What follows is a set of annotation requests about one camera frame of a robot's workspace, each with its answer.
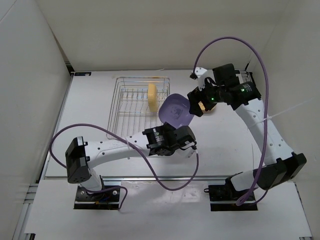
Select yellow plate in rack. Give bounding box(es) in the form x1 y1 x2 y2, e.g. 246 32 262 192
147 83 158 113

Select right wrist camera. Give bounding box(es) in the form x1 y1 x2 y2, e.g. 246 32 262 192
189 67 209 91

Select yellow panda plate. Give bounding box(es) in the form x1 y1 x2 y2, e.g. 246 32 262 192
198 101 217 113

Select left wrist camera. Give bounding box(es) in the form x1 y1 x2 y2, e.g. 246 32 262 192
183 141 198 158

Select purple panda plate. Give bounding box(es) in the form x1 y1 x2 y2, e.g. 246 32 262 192
158 93 194 129

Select aluminium rail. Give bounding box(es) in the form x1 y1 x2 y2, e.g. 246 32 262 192
44 175 228 182

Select pink panda plate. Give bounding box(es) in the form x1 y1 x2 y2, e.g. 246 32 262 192
202 104 217 115

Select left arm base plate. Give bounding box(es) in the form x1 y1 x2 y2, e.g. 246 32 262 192
73 182 121 210

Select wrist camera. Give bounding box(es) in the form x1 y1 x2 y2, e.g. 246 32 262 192
189 67 209 91
183 141 198 158

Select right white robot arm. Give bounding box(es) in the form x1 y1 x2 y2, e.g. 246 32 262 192
187 63 307 200

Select metal wire dish rack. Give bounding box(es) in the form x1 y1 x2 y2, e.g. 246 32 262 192
107 76 170 138

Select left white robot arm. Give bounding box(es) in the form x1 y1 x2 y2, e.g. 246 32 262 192
65 122 196 200

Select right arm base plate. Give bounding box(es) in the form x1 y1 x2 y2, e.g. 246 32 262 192
203 185 258 212

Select white zip tie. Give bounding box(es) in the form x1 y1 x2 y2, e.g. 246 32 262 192
247 96 318 129

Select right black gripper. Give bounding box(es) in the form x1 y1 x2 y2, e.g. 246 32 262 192
187 77 226 117

